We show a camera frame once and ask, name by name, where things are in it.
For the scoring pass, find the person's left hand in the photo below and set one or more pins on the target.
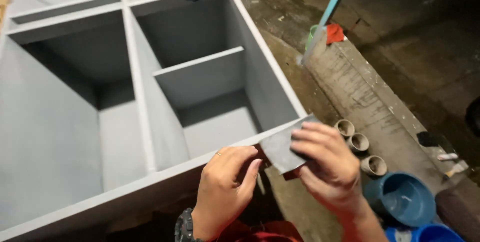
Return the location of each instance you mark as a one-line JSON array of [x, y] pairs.
[[221, 189]]

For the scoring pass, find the red cloth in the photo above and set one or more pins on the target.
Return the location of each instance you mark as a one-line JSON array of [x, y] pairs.
[[334, 34]]

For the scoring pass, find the person's red clothing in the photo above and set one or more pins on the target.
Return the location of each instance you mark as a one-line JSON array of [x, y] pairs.
[[262, 232]]

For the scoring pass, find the bright blue plastic bucket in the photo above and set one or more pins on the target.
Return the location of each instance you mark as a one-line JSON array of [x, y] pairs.
[[435, 234]]

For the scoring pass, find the dark blue plastic basin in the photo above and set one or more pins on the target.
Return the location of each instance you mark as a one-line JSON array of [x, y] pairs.
[[405, 200]]

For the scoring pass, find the large grey wooden cabinet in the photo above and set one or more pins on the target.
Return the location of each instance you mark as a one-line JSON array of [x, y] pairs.
[[112, 122]]

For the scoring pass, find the dark round object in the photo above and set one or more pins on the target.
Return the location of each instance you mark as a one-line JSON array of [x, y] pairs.
[[474, 116]]

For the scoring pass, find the green plastic cup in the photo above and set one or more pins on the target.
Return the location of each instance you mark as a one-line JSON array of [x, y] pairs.
[[310, 35]]

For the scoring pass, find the dark brown sack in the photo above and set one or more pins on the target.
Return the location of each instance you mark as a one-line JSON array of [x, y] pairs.
[[459, 208]]

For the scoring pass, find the person's right hand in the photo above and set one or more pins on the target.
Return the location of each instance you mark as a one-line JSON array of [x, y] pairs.
[[333, 174]]

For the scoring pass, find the small white tube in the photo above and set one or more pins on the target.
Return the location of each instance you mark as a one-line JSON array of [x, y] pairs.
[[447, 157]]

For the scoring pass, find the black wrist watch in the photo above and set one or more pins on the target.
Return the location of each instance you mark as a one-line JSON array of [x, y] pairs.
[[185, 227]]

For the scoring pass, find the concrete ledge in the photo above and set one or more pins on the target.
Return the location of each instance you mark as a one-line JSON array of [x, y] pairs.
[[360, 92]]

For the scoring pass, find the light blue pole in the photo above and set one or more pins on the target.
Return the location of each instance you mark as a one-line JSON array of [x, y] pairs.
[[332, 5]]

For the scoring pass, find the grey sandpaper sheet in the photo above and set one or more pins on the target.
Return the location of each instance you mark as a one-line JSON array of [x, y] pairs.
[[277, 150]]

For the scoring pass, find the black flat object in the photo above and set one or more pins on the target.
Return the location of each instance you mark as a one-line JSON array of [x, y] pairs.
[[427, 139]]

